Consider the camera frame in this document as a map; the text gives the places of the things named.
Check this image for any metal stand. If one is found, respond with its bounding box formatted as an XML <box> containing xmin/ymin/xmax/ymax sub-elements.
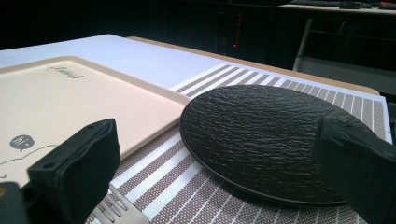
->
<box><xmin>292</xmin><ymin>18</ymin><xmax>314</xmax><ymax>72</ymax></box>

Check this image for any dark keyboard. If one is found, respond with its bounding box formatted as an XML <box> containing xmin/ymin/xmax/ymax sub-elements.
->
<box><xmin>289</xmin><ymin>0</ymin><xmax>379</xmax><ymax>9</ymax></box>

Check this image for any black textured round plate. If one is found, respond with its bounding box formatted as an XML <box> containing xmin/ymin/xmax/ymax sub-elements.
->
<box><xmin>179</xmin><ymin>84</ymin><xmax>379</xmax><ymax>206</ymax></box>

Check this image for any silver metal fork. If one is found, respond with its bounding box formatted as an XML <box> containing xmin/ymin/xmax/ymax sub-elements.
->
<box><xmin>92</xmin><ymin>184</ymin><xmax>151</xmax><ymax>224</ymax></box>

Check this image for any brown white striped placemat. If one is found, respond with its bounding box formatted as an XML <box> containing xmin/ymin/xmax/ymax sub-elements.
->
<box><xmin>84</xmin><ymin>63</ymin><xmax>393</xmax><ymax>224</ymax></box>

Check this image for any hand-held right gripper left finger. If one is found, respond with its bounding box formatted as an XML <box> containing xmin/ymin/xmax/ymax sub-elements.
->
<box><xmin>27</xmin><ymin>118</ymin><xmax>121</xmax><ymax>224</ymax></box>

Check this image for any beige rectangular tray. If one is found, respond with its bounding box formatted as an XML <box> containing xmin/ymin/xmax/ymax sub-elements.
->
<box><xmin>0</xmin><ymin>55</ymin><xmax>191</xmax><ymax>189</ymax></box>

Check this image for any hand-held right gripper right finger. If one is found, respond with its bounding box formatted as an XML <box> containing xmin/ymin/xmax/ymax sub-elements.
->
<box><xmin>313</xmin><ymin>115</ymin><xmax>396</xmax><ymax>224</ymax></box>

